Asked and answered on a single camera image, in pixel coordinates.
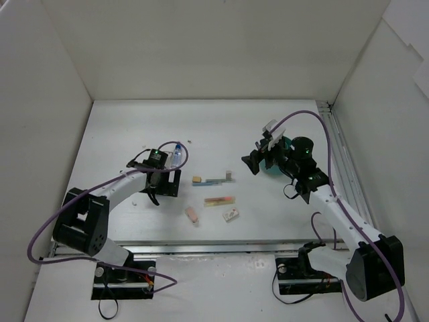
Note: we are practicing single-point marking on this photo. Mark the pink eraser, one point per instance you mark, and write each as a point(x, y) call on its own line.
point(192, 215)

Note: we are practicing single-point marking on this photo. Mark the orange yellow highlighter pack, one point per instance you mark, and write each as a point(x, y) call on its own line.
point(218, 201)

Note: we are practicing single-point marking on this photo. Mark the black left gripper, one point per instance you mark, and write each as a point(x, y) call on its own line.
point(171, 188)

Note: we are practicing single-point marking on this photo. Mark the aluminium frame rail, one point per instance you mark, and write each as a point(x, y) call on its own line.
point(346, 178)

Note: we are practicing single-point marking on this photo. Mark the small clear blue bottle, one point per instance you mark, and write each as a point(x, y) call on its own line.
point(176, 158)

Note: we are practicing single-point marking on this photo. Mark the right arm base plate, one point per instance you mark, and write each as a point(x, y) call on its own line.
point(291, 279)

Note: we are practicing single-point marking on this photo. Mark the teal round desk organizer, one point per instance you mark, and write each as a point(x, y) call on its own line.
point(274, 171)

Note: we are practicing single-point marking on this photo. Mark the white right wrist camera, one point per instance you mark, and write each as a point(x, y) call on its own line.
point(273, 131)

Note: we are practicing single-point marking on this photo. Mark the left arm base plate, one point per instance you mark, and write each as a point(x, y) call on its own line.
point(110, 284)

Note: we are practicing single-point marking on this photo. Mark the blue green flat ruler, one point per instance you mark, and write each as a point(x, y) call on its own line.
point(214, 182)

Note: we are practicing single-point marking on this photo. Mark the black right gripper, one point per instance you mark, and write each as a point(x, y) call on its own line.
point(262, 156)

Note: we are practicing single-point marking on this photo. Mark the white patterned eraser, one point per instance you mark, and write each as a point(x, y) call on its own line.
point(231, 215)

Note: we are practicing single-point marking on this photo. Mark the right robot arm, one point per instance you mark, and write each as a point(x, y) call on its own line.
point(375, 263)

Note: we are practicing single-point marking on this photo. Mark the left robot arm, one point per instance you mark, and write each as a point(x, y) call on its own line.
point(83, 221)

